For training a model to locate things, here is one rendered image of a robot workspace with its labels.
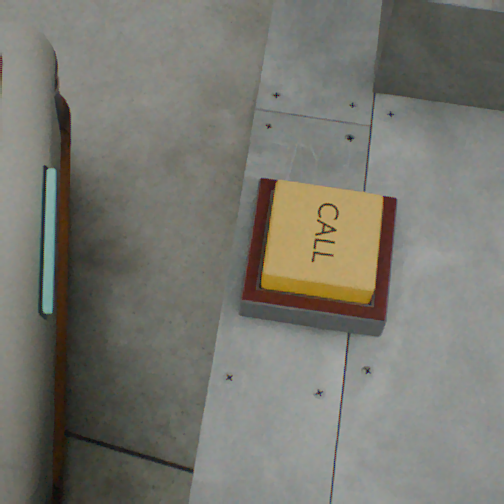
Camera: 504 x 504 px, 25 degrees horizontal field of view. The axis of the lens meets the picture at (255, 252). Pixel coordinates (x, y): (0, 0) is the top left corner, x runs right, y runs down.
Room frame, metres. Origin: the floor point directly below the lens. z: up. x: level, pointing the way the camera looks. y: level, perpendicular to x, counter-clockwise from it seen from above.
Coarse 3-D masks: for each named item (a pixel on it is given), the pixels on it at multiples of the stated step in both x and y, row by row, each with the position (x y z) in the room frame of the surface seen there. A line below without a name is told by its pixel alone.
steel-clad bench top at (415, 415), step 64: (320, 0) 0.50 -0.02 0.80; (320, 64) 0.45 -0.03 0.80; (256, 128) 0.39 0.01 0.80; (320, 128) 0.40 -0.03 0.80; (384, 128) 0.40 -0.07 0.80; (448, 128) 0.41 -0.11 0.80; (256, 192) 0.35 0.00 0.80; (384, 192) 0.36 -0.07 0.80; (448, 192) 0.36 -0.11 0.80; (448, 256) 0.32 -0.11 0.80; (256, 320) 0.27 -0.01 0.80; (448, 320) 0.28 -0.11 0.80; (256, 384) 0.23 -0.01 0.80; (320, 384) 0.23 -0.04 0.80; (384, 384) 0.24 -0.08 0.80; (448, 384) 0.24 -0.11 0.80; (256, 448) 0.19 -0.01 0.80; (320, 448) 0.20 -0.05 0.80; (384, 448) 0.20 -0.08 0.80; (448, 448) 0.20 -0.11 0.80
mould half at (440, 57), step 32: (384, 0) 0.49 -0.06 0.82; (416, 0) 0.43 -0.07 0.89; (448, 0) 0.43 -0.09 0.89; (480, 0) 0.43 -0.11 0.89; (384, 32) 0.44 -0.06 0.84; (416, 32) 0.43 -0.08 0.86; (448, 32) 0.43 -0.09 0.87; (480, 32) 0.43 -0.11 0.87; (384, 64) 0.43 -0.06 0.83; (416, 64) 0.43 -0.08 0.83; (448, 64) 0.43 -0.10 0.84; (480, 64) 0.43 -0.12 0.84; (416, 96) 0.43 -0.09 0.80; (448, 96) 0.43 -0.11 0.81; (480, 96) 0.43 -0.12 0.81
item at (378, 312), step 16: (256, 208) 0.32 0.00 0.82; (384, 208) 0.33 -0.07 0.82; (256, 224) 0.31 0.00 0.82; (384, 224) 0.32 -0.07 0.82; (256, 240) 0.30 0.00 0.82; (384, 240) 0.31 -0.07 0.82; (256, 256) 0.29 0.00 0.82; (384, 256) 0.30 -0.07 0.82; (256, 272) 0.28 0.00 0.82; (384, 272) 0.29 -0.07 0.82; (384, 288) 0.28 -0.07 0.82; (272, 304) 0.27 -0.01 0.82; (288, 304) 0.27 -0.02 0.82; (304, 304) 0.27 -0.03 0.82; (320, 304) 0.27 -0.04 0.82; (336, 304) 0.27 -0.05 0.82; (352, 304) 0.27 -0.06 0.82; (384, 304) 0.27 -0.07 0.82; (384, 320) 0.26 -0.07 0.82
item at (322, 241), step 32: (288, 192) 0.33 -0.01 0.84; (320, 192) 0.33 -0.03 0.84; (352, 192) 0.33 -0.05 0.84; (288, 224) 0.31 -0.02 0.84; (320, 224) 0.31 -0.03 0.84; (352, 224) 0.31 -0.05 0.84; (288, 256) 0.29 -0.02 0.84; (320, 256) 0.29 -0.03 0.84; (352, 256) 0.29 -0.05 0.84; (288, 288) 0.28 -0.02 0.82; (320, 288) 0.27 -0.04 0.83; (352, 288) 0.27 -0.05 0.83
